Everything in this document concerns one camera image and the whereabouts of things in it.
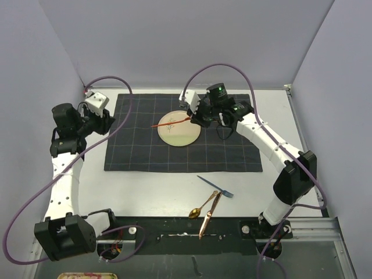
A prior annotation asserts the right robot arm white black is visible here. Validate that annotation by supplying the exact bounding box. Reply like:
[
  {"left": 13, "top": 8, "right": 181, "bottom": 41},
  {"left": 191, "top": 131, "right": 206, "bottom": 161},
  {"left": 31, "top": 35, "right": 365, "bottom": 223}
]
[{"left": 179, "top": 83, "right": 317, "bottom": 238}]

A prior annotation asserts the gold metal spoon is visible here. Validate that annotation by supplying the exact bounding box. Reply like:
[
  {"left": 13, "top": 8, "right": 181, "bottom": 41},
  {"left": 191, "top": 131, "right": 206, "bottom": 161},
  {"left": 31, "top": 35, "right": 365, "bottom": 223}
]
[{"left": 188, "top": 191, "right": 219, "bottom": 219}]

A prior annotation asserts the floral tray edge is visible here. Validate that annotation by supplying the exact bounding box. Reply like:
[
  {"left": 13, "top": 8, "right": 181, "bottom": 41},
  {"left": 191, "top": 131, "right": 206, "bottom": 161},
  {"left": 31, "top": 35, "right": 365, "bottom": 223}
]
[{"left": 57, "top": 272, "right": 118, "bottom": 279}]

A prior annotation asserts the orange plastic fork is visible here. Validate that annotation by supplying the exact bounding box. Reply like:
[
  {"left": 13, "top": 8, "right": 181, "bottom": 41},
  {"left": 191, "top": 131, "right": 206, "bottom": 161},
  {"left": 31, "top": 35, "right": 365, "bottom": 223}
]
[{"left": 151, "top": 117, "right": 191, "bottom": 128}]

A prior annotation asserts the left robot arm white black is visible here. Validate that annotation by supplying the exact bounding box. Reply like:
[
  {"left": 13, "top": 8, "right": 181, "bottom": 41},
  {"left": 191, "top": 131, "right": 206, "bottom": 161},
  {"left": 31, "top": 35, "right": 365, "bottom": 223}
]
[{"left": 34, "top": 102, "right": 119, "bottom": 261}]

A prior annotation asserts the copper metal knife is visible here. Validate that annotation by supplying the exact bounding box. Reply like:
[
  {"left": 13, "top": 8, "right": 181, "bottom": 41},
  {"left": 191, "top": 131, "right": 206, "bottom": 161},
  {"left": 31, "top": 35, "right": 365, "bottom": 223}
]
[{"left": 198, "top": 191, "right": 222, "bottom": 240}]

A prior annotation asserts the blue plastic fork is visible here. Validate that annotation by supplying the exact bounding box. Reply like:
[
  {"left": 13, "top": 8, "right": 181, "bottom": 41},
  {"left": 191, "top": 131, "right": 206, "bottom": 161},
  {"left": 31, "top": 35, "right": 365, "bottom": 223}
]
[{"left": 197, "top": 175, "right": 234, "bottom": 198}]

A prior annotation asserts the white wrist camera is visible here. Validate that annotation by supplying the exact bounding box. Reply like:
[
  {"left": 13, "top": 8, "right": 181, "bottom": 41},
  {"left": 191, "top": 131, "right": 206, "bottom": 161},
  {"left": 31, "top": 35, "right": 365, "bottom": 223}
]
[
  {"left": 178, "top": 90, "right": 200, "bottom": 115},
  {"left": 84, "top": 90, "right": 109, "bottom": 118}
]

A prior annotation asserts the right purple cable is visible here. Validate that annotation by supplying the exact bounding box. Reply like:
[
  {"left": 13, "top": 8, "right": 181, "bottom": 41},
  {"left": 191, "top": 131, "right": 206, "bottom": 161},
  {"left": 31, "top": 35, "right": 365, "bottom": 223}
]
[{"left": 181, "top": 63, "right": 328, "bottom": 279}]

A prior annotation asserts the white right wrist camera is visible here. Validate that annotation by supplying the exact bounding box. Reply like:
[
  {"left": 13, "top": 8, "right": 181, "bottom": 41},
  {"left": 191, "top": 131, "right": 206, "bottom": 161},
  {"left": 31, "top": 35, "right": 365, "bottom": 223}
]
[{"left": 178, "top": 90, "right": 200, "bottom": 115}]

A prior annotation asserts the dark grey checked cloth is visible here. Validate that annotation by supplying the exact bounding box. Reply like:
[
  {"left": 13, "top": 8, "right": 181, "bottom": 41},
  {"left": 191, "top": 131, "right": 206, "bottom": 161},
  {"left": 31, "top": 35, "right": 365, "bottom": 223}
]
[{"left": 104, "top": 94, "right": 263, "bottom": 173}]

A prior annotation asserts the beige plate with plant motif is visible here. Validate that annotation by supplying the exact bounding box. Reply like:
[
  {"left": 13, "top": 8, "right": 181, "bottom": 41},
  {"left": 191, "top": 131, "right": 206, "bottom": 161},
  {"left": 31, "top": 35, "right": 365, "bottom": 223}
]
[{"left": 156, "top": 110, "right": 201, "bottom": 147}]

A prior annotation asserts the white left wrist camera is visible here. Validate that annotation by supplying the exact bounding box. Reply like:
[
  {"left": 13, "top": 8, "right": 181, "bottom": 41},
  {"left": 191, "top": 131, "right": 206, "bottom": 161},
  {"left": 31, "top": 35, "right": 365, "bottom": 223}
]
[{"left": 84, "top": 90, "right": 109, "bottom": 118}]

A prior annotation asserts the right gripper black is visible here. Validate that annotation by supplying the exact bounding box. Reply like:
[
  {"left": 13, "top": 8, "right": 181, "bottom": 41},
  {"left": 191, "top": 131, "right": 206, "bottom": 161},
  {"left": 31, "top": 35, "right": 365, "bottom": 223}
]
[{"left": 187, "top": 99, "right": 220, "bottom": 129}]

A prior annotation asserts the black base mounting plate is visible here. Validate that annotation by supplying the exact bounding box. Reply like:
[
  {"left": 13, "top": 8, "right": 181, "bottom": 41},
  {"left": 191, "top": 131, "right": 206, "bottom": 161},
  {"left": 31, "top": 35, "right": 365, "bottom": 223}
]
[{"left": 96, "top": 217, "right": 293, "bottom": 259}]

